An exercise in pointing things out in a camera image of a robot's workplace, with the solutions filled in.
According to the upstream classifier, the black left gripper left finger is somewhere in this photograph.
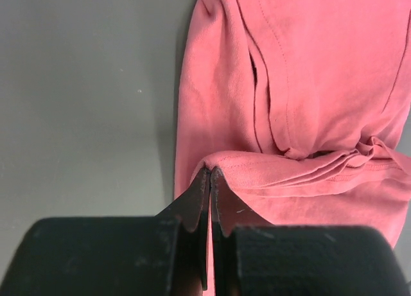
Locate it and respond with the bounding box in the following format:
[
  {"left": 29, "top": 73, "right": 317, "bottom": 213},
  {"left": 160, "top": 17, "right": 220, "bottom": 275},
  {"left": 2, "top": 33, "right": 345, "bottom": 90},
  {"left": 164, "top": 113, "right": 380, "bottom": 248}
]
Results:
[{"left": 1, "top": 168, "right": 211, "bottom": 295}]

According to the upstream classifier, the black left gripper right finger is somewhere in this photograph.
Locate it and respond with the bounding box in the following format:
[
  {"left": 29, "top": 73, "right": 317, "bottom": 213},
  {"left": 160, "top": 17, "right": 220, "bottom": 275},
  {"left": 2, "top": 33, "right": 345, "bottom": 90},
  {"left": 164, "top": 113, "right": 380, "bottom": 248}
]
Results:
[{"left": 210, "top": 168, "right": 410, "bottom": 295}]

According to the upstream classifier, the salmon pink t-shirt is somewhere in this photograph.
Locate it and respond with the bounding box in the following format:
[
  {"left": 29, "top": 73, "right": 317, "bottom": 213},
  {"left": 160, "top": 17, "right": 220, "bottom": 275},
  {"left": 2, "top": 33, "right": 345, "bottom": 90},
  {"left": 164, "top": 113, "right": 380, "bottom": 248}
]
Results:
[{"left": 175, "top": 0, "right": 410, "bottom": 245}]

